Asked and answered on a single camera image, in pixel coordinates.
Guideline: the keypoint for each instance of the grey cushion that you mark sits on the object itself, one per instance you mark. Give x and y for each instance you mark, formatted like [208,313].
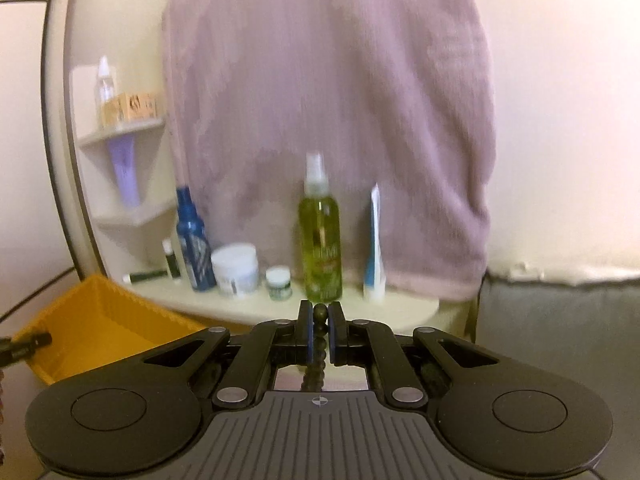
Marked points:
[560,320]

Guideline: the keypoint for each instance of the green oil spray bottle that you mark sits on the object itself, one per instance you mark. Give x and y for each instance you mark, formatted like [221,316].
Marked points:
[320,245]

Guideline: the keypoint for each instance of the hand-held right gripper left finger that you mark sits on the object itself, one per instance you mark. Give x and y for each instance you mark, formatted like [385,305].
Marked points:
[310,332]

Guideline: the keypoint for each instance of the pink towel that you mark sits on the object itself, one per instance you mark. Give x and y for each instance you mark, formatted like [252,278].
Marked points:
[325,85]

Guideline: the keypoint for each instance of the white and blue tube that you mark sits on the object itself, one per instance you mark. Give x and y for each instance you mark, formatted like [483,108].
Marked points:
[374,250]

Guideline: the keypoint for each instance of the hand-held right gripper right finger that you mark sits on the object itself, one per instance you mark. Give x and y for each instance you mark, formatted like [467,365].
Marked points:
[332,332]

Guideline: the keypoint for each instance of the purple tube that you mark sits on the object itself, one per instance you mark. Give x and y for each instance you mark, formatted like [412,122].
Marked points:
[125,170]

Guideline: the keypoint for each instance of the yellow plastic tray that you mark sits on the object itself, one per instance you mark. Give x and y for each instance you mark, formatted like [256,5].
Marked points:
[75,320]

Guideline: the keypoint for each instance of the blue spray can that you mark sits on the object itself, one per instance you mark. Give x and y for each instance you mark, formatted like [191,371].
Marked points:
[192,250]

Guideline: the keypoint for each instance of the black cosmetic pencil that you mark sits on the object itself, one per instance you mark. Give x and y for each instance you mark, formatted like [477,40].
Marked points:
[147,275]

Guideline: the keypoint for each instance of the small cardboard box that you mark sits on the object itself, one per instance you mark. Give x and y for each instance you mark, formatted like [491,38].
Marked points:
[132,107]

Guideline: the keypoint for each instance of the white vanity shelf unit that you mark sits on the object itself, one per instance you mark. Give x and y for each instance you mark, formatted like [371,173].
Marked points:
[150,292]

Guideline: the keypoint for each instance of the white cream jar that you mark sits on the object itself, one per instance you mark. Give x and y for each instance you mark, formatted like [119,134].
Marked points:
[235,270]

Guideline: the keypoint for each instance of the white and green lip balm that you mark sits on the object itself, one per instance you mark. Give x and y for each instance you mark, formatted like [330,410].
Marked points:
[171,260]

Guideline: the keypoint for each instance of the small green-label jar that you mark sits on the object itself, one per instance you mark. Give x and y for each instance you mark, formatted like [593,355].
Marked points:
[278,285]

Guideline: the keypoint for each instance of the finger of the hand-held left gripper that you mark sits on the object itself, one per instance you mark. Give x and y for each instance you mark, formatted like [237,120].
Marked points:
[25,344]

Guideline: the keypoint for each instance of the clear dropper bottle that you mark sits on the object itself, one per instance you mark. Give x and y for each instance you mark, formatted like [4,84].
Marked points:
[105,85]

